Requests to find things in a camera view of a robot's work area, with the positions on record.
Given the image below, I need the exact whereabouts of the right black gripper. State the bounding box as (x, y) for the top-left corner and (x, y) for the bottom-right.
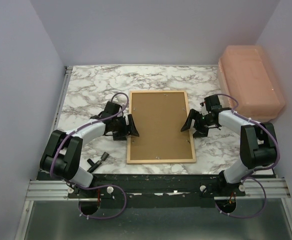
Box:
(181, 109), (215, 138)

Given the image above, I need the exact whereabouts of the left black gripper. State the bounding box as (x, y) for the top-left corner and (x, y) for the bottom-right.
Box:
(112, 114), (139, 141)

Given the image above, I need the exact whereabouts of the brown cardboard backing board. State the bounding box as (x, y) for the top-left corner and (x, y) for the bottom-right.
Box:
(129, 92), (194, 161)

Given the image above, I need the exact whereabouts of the light wooden picture frame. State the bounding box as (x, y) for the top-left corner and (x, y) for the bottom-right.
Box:
(126, 90), (197, 164)

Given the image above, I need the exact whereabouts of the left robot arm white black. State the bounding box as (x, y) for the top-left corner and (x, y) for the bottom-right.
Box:
(39, 101), (140, 198)

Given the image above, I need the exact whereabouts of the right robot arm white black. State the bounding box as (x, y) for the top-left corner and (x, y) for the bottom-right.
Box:
(180, 93), (280, 196)

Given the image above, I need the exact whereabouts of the translucent pink plastic box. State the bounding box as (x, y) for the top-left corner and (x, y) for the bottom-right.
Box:
(217, 45), (286, 122)

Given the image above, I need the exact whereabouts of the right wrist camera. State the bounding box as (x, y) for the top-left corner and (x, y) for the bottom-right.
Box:
(199, 102), (209, 115)

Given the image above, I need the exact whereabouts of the black T-handle tool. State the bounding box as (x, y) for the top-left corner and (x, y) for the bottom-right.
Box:
(86, 152), (109, 173)

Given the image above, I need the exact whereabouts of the black mounting base rail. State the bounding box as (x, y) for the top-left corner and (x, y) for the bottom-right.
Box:
(68, 174), (245, 209)

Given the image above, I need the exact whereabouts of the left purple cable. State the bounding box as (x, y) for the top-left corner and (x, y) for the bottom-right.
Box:
(49, 92), (128, 220)

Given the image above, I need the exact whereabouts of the purple cable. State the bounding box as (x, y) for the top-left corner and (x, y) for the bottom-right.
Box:
(49, 92), (128, 220)
(203, 93), (281, 219)

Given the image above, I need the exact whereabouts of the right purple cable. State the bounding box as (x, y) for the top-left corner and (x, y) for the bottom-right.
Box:
(203, 93), (281, 219)

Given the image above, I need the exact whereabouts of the aluminium extrusion rail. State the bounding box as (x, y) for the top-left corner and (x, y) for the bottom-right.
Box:
(25, 179), (74, 201)

